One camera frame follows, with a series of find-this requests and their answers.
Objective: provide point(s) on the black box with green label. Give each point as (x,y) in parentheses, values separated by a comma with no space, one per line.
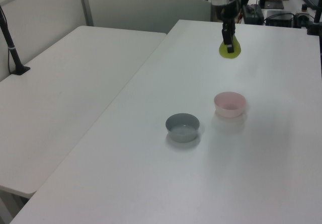
(252,13)

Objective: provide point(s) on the pink bowl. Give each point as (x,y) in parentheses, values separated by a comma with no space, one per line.
(229,104)

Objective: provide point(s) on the black electronics box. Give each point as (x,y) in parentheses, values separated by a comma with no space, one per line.
(279,17)

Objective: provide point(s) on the grey bowl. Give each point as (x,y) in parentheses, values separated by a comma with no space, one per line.
(182,128)

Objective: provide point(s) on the black flat stand base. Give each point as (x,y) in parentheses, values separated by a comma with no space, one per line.
(273,4)

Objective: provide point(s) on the small grey device with knob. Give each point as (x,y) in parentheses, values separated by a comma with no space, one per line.
(302,12)

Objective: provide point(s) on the grey partition post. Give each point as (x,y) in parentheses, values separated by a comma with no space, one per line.
(86,3)

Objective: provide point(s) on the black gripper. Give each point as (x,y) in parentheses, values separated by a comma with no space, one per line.
(229,12)

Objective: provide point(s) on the black camera stand clamp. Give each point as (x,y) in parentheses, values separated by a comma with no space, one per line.
(314,22)

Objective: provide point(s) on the white side table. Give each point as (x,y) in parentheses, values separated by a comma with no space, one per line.
(63,95)

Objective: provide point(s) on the black camera stand pole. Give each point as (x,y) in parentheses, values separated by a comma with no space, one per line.
(12,53)

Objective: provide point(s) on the green pear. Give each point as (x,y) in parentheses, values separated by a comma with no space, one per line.
(235,50)

